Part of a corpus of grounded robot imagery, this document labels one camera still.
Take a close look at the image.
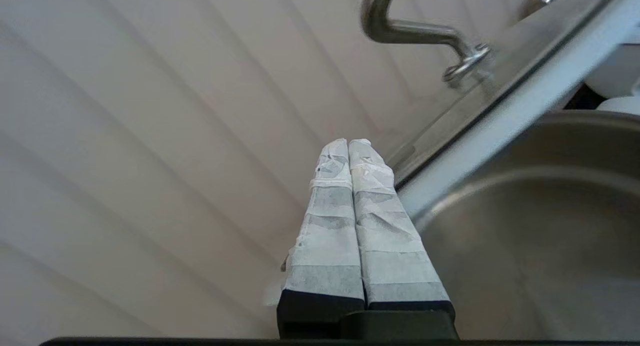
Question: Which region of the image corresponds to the glass lid white rim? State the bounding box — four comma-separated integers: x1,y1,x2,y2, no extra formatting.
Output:
361,0,640,221

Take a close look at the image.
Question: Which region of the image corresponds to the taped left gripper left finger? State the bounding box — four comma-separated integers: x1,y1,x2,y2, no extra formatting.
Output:
277,139,367,336

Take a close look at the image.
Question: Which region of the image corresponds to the white round pot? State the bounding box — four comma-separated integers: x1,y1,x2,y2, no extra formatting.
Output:
415,111,640,341
584,43,640,115

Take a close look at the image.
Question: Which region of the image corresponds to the black glass cooktop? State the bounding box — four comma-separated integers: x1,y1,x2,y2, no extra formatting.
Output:
564,83,608,110

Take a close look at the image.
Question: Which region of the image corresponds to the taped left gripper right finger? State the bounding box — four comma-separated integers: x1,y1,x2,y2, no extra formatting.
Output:
349,140,456,316

